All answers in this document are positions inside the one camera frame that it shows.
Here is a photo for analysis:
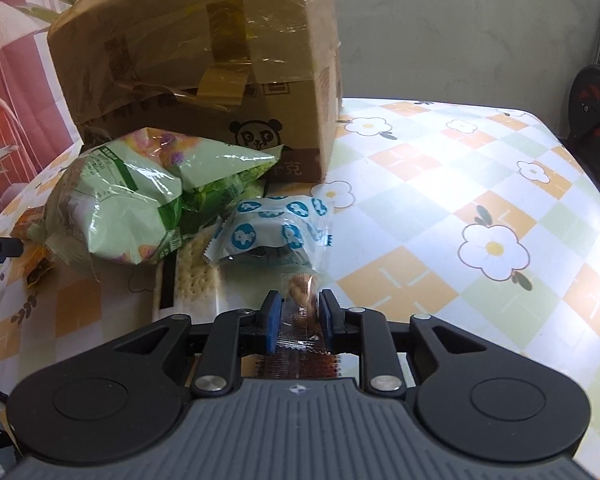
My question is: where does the brown cardboard box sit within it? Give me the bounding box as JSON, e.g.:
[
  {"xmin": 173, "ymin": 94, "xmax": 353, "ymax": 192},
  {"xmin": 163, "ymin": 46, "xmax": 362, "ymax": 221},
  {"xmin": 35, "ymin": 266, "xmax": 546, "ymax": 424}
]
[{"xmin": 47, "ymin": 0, "xmax": 342, "ymax": 182}]

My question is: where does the red patterned curtain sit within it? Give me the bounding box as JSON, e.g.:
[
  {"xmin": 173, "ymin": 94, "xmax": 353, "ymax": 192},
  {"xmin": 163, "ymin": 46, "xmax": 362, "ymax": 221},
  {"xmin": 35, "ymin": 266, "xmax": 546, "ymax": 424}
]
[{"xmin": 0, "ymin": 0, "xmax": 78, "ymax": 213}]

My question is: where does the orange bread packet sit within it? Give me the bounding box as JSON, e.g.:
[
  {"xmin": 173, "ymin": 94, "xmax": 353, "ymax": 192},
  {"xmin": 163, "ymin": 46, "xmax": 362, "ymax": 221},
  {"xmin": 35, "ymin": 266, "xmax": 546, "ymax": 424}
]
[{"xmin": 10, "ymin": 206, "xmax": 53, "ymax": 287}]

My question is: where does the floral checkered tablecloth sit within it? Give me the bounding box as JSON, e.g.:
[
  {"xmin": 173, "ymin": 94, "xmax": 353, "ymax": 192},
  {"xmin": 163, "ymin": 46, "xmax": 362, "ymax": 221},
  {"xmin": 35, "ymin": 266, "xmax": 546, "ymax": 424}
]
[{"xmin": 0, "ymin": 99, "xmax": 600, "ymax": 478}]

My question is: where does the large green snack bag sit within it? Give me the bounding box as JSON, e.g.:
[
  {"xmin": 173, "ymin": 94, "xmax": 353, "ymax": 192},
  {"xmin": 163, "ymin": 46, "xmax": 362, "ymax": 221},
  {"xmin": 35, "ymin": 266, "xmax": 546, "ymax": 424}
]
[{"xmin": 28, "ymin": 128, "xmax": 282, "ymax": 266}]

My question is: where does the clear twisted pastry packet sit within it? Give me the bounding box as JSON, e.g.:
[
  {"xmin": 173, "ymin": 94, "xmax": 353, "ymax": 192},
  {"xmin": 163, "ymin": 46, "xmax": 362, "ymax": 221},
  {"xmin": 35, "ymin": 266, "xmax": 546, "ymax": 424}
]
[{"xmin": 257, "ymin": 272, "xmax": 339, "ymax": 380}]

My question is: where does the white blue dotted snack packet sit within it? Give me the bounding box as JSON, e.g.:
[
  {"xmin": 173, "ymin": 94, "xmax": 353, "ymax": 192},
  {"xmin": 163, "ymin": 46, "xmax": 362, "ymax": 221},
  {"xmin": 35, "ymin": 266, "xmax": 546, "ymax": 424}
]
[{"xmin": 204, "ymin": 195, "xmax": 332, "ymax": 271}]

